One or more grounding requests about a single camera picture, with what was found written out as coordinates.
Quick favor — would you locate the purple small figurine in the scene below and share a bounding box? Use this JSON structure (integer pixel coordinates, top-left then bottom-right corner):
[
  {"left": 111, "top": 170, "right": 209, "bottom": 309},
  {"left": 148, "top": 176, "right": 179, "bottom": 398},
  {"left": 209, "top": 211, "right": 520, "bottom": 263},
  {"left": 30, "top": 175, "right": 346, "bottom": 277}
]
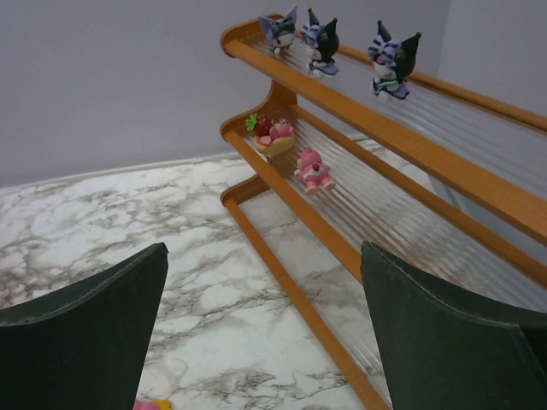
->
[{"left": 258, "top": 5, "right": 297, "bottom": 56}]

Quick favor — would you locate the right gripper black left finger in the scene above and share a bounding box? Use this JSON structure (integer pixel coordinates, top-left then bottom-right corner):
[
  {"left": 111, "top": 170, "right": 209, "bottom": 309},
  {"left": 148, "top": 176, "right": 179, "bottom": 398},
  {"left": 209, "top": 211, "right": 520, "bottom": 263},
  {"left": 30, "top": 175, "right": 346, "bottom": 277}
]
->
[{"left": 1, "top": 243, "right": 168, "bottom": 410}]

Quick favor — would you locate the black bat-eared figurine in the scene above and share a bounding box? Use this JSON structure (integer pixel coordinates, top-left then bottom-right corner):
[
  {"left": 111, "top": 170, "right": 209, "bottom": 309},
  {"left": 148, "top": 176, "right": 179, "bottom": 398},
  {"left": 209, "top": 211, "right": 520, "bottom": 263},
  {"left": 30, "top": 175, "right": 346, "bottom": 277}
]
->
[{"left": 368, "top": 20, "right": 422, "bottom": 103}]

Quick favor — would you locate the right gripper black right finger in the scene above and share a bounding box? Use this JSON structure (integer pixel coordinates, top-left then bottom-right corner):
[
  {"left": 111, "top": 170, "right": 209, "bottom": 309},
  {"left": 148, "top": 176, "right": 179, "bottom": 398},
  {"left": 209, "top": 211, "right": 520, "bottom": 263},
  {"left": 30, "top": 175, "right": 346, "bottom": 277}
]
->
[{"left": 361, "top": 242, "right": 546, "bottom": 410}]

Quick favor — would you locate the black purple bow figurine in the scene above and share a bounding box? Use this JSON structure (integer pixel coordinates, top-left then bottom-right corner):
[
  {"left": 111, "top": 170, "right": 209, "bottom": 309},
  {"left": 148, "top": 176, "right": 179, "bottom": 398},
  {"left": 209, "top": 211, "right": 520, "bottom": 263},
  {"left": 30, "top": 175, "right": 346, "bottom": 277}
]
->
[{"left": 300, "top": 8, "right": 339, "bottom": 79}]

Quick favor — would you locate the wooden tiered shelf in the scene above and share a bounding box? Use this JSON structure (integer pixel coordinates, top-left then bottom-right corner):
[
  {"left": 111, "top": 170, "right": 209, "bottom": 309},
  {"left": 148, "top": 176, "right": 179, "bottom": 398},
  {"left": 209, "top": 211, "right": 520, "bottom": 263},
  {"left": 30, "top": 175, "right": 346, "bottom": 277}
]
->
[{"left": 221, "top": 19, "right": 546, "bottom": 409}]

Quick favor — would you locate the pink strawberry tart figurine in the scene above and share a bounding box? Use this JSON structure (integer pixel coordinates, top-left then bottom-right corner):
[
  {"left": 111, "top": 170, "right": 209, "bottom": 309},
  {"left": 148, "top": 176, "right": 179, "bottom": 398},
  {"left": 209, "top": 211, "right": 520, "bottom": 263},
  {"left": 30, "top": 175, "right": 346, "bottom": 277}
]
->
[{"left": 245, "top": 113, "right": 296, "bottom": 156}]

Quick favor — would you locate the pink bear yellow flower figurine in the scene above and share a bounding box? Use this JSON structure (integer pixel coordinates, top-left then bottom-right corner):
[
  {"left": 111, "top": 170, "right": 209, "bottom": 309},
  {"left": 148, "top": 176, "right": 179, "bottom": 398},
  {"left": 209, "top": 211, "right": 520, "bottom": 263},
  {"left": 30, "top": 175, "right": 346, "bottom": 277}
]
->
[{"left": 132, "top": 399, "right": 173, "bottom": 410}]

